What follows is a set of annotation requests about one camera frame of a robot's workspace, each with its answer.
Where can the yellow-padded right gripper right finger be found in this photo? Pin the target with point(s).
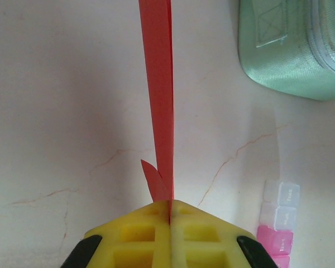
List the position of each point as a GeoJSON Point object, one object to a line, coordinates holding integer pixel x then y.
{"type": "Point", "coordinates": [206, 240]}

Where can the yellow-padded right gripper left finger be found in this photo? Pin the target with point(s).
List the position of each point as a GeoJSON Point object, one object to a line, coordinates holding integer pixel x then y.
{"type": "Point", "coordinates": [134, 240]}

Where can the red paper sheet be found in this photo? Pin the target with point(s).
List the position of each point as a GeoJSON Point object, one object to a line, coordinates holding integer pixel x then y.
{"type": "Point", "coordinates": [159, 83]}

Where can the mint green zip pouch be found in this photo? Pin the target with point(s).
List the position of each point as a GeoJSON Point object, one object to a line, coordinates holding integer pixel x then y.
{"type": "Point", "coordinates": [290, 56]}

